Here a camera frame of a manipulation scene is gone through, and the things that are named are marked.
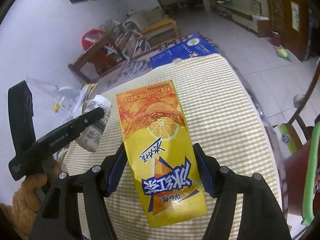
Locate paper cup with pattern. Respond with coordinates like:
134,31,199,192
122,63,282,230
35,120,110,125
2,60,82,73
75,95,112,152

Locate yellow wooden bench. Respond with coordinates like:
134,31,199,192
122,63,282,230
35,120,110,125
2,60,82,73
140,18,180,48

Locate small red floor bin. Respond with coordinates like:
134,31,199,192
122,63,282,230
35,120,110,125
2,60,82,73
270,31,281,47

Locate blue book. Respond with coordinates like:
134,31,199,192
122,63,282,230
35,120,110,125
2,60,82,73
150,33,219,69

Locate green plush toy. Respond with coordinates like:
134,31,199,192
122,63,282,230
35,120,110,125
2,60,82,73
276,46,292,62

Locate green striped table cloth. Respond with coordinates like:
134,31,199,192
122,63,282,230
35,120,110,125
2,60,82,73
56,53,284,240

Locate red green trash bin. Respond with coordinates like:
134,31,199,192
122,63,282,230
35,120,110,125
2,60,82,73
285,123,319,226

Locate tv cabinet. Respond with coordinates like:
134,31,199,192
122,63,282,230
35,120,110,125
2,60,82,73
217,4,271,38

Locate fuzzy brown left sleeve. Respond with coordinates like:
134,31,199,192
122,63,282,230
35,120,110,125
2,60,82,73
1,192,37,239

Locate left hand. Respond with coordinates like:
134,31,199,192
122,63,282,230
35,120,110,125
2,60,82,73
12,160,61,213

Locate wooden chair at table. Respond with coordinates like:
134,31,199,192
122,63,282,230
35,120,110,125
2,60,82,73
68,33,126,83

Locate wooden chair right side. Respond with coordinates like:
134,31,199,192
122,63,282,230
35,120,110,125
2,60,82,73
288,59,319,140

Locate yellow lemon tea carton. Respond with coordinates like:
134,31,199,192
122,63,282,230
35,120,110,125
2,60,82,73
116,80,208,227

